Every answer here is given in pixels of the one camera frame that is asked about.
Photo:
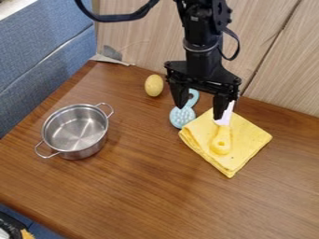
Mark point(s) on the yellow toy potato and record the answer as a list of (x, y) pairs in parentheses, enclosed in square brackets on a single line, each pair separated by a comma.
[(154, 85)]

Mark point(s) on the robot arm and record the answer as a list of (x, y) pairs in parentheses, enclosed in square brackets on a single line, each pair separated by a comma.
[(202, 28)]

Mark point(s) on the light blue toy brush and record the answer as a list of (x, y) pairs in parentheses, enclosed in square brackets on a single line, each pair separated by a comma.
[(183, 114)]

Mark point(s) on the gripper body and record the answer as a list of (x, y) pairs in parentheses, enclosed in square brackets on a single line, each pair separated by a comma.
[(202, 72)]

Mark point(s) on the silver pot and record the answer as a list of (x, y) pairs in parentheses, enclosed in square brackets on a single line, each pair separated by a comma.
[(75, 130)]

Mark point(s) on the yellow cloth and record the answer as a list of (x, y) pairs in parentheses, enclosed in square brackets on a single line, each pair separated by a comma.
[(239, 146)]

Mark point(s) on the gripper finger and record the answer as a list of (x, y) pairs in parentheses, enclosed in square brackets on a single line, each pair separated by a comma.
[(220, 107), (179, 93)]

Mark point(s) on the yellow knife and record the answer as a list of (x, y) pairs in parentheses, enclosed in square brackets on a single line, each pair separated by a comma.
[(222, 137)]

